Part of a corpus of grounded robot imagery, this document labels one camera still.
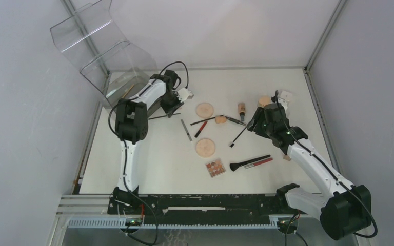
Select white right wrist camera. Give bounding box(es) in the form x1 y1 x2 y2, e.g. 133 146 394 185
277 90 293 110

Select eyeshadow palette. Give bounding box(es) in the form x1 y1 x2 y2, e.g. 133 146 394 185
205 158 226 178

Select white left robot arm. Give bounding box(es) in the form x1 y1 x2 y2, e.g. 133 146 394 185
113 70 184 193

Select red silver lip gloss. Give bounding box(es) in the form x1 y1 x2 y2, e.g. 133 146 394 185
244 157 273 169

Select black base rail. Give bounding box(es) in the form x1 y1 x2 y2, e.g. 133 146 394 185
107 192 287 226

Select clear acrylic makeup organizer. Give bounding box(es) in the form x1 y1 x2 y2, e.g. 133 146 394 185
50 1 158 111

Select thin black liner brush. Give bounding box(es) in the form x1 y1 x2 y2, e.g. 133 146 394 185
190 115 224 126

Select red lip pencil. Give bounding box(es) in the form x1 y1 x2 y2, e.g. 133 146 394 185
194 120 208 138

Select wooden handle brush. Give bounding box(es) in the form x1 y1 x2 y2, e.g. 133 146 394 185
121 85 135 99

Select black powder brush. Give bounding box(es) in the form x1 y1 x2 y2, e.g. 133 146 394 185
229 155 271 172

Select black brow comb brush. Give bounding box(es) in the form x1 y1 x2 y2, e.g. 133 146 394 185
229 126 247 148

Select dark concealer stick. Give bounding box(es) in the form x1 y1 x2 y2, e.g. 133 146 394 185
225 116 247 126

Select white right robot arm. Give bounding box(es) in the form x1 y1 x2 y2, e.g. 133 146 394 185
247 102 378 240

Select round beige sponge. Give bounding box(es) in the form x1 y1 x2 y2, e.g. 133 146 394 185
196 102 214 119
195 138 215 158

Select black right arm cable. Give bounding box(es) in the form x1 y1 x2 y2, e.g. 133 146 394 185
273 90 379 246

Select thin black pencil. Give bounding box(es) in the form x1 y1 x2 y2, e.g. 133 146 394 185
148 113 181 120

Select grey metallic stick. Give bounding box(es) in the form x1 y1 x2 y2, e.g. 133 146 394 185
181 119 192 142

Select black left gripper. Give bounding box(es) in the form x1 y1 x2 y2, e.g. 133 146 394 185
160 91 184 118

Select BB cream tube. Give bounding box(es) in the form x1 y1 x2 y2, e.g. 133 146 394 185
238 102 246 122

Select cream jar gold lid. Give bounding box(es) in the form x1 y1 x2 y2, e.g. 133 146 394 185
258 96 271 108

